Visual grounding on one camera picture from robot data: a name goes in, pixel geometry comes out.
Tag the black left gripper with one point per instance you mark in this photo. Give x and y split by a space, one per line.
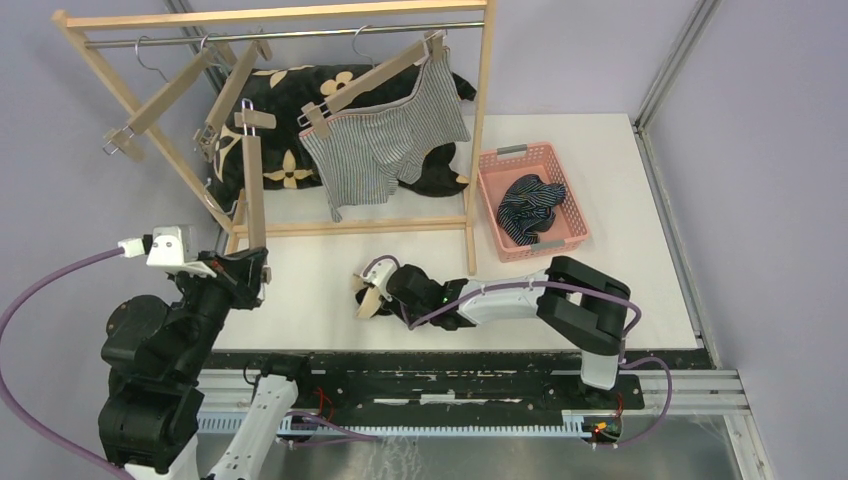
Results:
242 274

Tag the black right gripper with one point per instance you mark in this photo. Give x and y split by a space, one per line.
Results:
394 306

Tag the navy striped underwear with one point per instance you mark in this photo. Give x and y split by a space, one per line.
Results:
528 208

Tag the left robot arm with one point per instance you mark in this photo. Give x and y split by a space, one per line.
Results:
156 350

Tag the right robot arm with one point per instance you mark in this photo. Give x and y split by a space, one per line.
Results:
590 309

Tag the grey striped underwear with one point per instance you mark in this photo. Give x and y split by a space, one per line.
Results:
369 151

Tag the empty wooden clip hanger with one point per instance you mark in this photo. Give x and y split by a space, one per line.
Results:
145 117

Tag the pink perforated plastic basket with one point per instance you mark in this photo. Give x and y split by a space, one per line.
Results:
499 169

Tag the black blanket with cream flowers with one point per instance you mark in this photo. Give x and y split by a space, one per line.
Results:
286 165

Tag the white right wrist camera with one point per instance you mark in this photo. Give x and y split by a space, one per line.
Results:
378 276

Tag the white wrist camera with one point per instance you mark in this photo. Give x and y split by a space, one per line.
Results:
378 276
171 249

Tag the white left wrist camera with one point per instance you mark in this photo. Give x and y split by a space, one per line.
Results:
171 249

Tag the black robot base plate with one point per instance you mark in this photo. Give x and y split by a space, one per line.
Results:
456 389

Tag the white slotted cable duct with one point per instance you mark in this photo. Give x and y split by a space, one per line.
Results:
570 427

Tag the metal clothes rail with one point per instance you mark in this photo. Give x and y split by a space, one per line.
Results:
210 38

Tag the wooden clothes rack frame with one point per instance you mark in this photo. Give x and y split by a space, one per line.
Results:
75 28

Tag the grey metal corner rail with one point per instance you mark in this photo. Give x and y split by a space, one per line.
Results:
655 137

